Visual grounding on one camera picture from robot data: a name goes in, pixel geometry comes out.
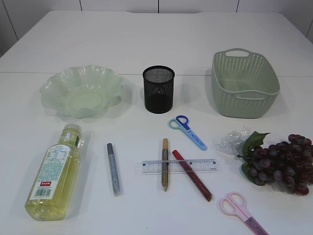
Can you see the clear plastic sheet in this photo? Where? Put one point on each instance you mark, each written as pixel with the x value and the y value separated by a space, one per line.
pixel 232 143

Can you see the yellow tea bottle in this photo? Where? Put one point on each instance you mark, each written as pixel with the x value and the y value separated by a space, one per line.
pixel 51 192

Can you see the purple artificial grape bunch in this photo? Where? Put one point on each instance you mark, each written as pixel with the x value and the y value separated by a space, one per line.
pixel 287 163

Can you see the gold glitter pen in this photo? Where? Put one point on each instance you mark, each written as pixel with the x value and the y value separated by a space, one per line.
pixel 164 171

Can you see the black mesh pen holder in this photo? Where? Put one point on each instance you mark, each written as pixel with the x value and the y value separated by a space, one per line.
pixel 158 89

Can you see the clear plastic ruler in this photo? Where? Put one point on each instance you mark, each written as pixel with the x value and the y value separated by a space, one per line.
pixel 199 165

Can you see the silver glitter pen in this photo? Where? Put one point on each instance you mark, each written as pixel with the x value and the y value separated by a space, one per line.
pixel 113 170

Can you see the red glitter pen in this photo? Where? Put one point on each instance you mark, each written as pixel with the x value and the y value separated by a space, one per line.
pixel 193 176

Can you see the green wavy glass plate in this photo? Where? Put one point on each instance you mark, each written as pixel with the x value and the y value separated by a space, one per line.
pixel 81 92

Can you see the green plastic woven basket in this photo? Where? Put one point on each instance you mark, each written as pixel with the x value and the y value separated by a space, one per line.
pixel 244 84

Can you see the blue capped scissors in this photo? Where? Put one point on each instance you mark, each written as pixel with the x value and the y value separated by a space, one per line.
pixel 180 122

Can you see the pink scissors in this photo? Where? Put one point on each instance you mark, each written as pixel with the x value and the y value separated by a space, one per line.
pixel 234 204

